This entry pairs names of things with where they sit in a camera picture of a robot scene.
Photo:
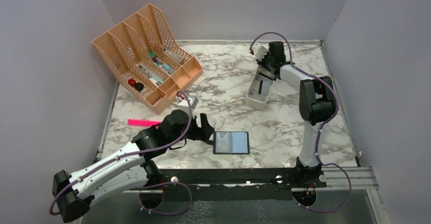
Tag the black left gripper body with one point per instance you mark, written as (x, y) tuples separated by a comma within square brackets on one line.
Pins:
[(195, 133)]

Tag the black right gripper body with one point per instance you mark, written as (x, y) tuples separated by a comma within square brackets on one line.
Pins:
[(266, 62)]

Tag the black leather card holder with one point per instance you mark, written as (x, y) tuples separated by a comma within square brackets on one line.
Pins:
[(235, 142)]

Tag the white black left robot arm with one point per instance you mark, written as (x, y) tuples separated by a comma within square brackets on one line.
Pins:
[(130, 167)]

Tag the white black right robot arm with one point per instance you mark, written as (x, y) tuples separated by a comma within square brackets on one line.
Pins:
[(317, 104)]

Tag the cream oblong plastic tray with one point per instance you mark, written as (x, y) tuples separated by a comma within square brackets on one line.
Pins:
[(252, 103)]

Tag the pink rectangular bar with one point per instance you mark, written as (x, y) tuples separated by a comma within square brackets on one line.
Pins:
[(142, 123)]

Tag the black round item in organizer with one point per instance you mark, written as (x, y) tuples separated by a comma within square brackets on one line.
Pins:
[(139, 86)]

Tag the teal pens in organizer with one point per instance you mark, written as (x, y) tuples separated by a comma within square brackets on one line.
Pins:
[(164, 66)]

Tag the grey device in organizer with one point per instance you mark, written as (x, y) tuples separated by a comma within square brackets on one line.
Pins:
[(178, 58)]

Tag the peach plastic file organizer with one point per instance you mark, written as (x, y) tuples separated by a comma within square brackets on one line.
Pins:
[(125, 47)]

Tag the red round item in organizer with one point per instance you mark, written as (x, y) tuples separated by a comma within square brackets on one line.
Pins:
[(131, 82)]

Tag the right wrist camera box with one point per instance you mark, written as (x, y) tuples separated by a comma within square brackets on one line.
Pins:
[(258, 51)]

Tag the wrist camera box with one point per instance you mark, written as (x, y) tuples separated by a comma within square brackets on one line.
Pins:
[(193, 102), (258, 51)]

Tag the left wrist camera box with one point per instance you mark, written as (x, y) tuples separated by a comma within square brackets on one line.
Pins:
[(193, 102)]

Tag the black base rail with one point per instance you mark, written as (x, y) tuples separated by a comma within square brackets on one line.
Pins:
[(230, 185)]

